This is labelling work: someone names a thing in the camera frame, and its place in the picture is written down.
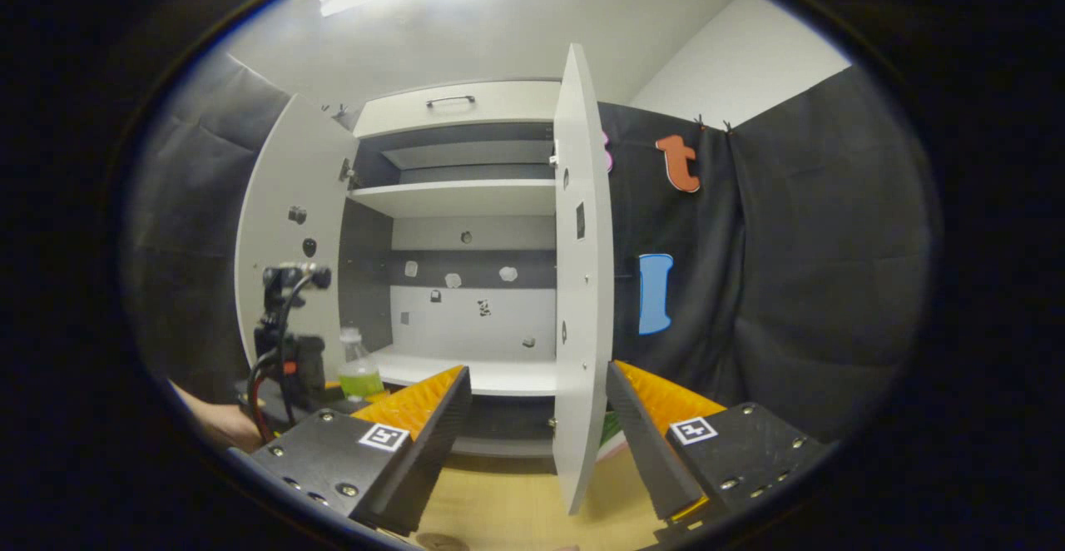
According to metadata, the white cabinet door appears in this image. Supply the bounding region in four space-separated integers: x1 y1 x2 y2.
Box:
552 43 615 516
235 93 360 394

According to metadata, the white cabinet with grey interior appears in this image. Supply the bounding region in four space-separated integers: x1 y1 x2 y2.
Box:
337 79 575 458

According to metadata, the watermelon slice toy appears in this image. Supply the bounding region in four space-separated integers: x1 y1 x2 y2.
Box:
597 410 631 462

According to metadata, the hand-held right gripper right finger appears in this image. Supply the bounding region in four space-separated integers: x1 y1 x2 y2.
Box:
606 360 837 533

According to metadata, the white cabinet drawer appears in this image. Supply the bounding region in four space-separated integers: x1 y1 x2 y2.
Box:
354 81 562 137

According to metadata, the black backdrop cloth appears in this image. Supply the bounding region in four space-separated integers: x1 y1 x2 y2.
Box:
125 52 292 402
597 64 945 444

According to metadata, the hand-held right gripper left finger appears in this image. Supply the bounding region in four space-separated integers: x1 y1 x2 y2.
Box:
226 365 473 538

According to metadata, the clear bottle with green label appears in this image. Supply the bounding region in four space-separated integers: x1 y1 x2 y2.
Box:
339 326 385 402

